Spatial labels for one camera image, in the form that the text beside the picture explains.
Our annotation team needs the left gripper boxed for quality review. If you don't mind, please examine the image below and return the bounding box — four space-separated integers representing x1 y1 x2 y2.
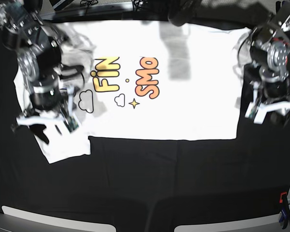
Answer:
263 96 290 126

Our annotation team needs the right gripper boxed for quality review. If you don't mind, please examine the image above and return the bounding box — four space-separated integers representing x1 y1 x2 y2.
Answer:
29 120 68 145

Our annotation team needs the white printed t-shirt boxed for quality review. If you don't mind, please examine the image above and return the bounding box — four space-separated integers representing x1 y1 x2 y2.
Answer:
13 20 253 164

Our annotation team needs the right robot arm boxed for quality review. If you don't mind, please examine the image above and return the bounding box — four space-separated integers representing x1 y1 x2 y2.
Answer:
0 0 84 145

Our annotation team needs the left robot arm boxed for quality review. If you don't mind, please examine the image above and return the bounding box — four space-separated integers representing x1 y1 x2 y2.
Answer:
237 0 290 125

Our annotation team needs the red blue clamp bottom right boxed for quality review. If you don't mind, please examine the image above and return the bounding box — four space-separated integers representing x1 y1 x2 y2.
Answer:
278 192 290 230

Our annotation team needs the black table cloth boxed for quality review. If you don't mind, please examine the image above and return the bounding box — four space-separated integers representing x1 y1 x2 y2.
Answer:
0 31 290 232

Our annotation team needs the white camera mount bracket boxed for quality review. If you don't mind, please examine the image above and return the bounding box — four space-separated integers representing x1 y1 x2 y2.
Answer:
245 81 290 126

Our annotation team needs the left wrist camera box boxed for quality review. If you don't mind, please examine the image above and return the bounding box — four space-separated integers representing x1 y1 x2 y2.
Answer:
245 102 267 124

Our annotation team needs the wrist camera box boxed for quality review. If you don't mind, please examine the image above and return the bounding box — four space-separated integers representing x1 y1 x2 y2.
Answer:
63 115 80 133
245 102 267 124

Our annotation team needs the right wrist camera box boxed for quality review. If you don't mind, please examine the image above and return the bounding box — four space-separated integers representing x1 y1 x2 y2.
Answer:
63 115 80 133

